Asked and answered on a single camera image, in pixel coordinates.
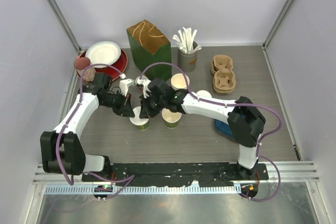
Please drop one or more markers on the green paper cup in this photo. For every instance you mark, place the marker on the green paper cup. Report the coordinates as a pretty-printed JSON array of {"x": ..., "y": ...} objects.
[
  {"x": 143, "y": 125},
  {"x": 171, "y": 119}
]

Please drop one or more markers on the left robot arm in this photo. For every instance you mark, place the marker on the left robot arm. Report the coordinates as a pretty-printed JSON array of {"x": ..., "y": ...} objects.
[{"x": 61, "y": 150}]

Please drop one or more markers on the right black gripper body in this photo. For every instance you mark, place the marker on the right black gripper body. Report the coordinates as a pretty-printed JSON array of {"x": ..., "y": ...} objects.
[{"x": 155, "y": 105}]

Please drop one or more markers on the stack of white lids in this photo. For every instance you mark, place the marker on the stack of white lids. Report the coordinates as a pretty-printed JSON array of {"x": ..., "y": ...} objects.
[{"x": 204, "y": 93}]

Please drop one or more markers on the green paper bag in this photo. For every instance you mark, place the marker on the green paper bag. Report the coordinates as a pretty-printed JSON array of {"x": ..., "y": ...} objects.
[{"x": 148, "y": 46}]

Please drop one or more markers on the white wrapped straws bundle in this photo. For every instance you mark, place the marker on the white wrapped straws bundle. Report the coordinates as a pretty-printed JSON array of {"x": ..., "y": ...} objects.
[{"x": 185, "y": 40}]

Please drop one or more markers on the floral pink tumbler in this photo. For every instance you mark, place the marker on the floral pink tumbler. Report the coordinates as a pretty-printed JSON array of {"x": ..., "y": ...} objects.
[{"x": 82, "y": 68}]

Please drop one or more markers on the cardboard cup carrier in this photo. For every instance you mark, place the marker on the cardboard cup carrier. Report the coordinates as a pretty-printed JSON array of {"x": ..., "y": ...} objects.
[{"x": 224, "y": 80}]

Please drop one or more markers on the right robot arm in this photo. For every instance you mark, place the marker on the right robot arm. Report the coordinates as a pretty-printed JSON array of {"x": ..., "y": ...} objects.
[{"x": 244, "y": 121}]

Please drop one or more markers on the white paper plate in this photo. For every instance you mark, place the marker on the white paper plate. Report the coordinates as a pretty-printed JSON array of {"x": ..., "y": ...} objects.
[{"x": 104, "y": 53}]

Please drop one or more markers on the stack of green paper cups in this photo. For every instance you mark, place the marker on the stack of green paper cups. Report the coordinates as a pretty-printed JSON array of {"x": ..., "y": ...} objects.
[{"x": 179, "y": 81}]

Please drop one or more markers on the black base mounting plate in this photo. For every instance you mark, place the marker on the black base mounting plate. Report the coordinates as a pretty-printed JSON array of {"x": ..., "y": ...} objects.
[{"x": 183, "y": 174}]

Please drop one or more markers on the grey straw holder cup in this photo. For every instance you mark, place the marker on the grey straw holder cup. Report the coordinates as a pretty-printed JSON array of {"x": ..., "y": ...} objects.
[{"x": 186, "y": 62}]

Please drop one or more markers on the blue leaf-shaped dish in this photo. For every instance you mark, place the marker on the blue leaf-shaped dish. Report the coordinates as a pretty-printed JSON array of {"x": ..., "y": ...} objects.
[{"x": 223, "y": 129}]

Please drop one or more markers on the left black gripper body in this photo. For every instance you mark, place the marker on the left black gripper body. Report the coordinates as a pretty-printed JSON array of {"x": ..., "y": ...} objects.
[{"x": 114, "y": 101}]

